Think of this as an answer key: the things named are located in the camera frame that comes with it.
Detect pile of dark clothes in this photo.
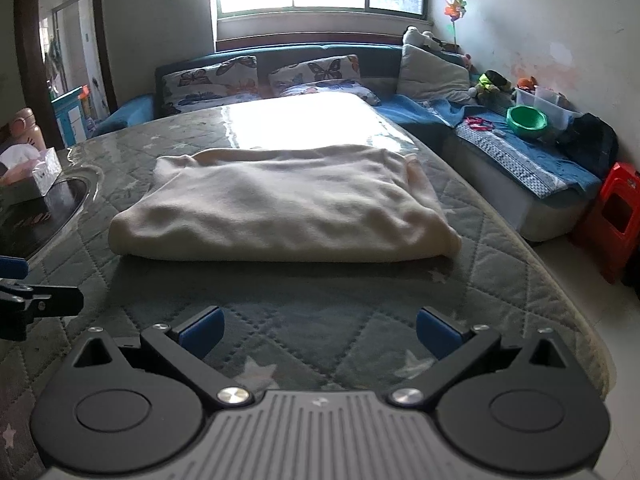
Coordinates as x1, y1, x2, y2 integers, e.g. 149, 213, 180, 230
555, 113, 618, 180

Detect red box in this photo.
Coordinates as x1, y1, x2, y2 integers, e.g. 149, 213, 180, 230
582, 162, 639, 283

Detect clear plastic bin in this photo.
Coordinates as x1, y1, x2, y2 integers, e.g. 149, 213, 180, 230
515, 87, 582, 131

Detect black induction cooktop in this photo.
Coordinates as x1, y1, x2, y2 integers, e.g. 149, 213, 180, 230
1, 168, 100, 260

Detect colourful pinwheel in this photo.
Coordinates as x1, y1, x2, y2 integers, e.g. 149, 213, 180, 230
444, 0, 466, 47

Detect pink water bottle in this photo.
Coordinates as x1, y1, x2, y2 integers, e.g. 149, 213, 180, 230
9, 107, 47, 152

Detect green black toy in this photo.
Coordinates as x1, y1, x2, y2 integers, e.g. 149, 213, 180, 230
469, 70, 513, 100

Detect orange toy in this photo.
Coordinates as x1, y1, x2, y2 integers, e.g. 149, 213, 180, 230
516, 76, 538, 92

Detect butterfly pillow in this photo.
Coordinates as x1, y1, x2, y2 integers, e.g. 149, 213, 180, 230
268, 54, 381, 106
160, 55, 262, 115

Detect grey cushion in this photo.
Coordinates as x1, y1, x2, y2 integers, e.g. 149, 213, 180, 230
397, 44, 473, 104

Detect cream sweatshirt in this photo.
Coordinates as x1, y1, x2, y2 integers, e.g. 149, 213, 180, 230
108, 145, 462, 262

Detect green plastic bowl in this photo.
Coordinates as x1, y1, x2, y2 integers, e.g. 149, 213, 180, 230
506, 105, 548, 140

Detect tissue box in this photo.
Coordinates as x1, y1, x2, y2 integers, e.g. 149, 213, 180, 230
1, 143, 62, 206

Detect right butterfly pillow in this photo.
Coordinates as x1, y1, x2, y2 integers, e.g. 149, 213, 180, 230
268, 54, 381, 106

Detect blue sofa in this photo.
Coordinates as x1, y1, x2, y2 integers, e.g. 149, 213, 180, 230
94, 44, 602, 243

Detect left butterfly pillow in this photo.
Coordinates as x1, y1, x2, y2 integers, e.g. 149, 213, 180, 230
160, 55, 262, 115

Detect pink scissors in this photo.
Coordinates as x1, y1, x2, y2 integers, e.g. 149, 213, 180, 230
464, 116, 504, 136

